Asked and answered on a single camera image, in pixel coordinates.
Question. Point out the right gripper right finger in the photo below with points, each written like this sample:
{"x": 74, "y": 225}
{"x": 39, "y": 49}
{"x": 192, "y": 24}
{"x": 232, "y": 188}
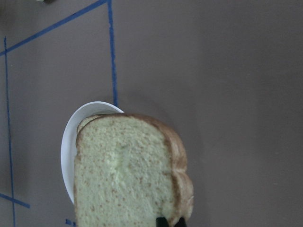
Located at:
{"x": 181, "y": 223}

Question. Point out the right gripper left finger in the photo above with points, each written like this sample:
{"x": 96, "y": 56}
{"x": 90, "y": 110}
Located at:
{"x": 161, "y": 222}

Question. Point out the bread slice with egg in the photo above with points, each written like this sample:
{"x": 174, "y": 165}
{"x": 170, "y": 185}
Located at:
{"x": 87, "y": 120}

